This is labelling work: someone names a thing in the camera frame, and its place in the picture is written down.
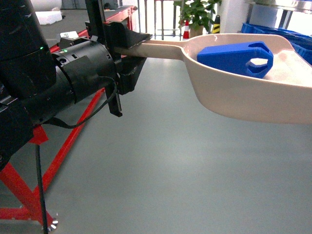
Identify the beige plastic dustpan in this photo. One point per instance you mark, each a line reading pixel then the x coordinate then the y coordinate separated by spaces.
pixel 284 95

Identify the blue crate front right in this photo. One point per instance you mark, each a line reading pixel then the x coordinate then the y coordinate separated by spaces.
pixel 301 43

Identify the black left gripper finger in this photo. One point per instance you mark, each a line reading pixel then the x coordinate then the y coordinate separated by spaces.
pixel 128 70
pixel 119 35

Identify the steel roller shelf rack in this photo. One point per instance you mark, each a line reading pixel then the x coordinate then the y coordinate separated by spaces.
pixel 293 15

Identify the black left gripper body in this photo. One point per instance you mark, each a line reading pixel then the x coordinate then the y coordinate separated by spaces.
pixel 82 69

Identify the black vertical pole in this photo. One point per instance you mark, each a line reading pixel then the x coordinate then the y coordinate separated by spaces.
pixel 41 190

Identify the yellow black striped bollard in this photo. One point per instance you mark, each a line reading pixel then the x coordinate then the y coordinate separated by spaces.
pixel 216 26

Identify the white foam block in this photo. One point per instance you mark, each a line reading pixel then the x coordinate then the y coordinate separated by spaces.
pixel 48 17

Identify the red white traffic cone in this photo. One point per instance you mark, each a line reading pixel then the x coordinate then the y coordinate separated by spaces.
pixel 186 33

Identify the green potted plant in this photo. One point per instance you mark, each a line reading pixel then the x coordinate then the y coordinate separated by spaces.
pixel 200 15

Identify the red metal table frame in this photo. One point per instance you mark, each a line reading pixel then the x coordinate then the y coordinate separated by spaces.
pixel 54 152

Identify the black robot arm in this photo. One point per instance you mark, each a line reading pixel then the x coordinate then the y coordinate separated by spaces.
pixel 36 84

